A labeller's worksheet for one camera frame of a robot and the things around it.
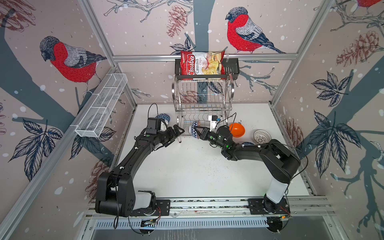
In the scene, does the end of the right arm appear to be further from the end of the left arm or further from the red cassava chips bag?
the red cassava chips bag

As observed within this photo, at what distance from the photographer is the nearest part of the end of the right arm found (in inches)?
27.2

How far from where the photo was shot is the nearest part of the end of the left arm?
0.73m

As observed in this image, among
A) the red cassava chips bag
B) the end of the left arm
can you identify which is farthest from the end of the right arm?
the red cassava chips bag
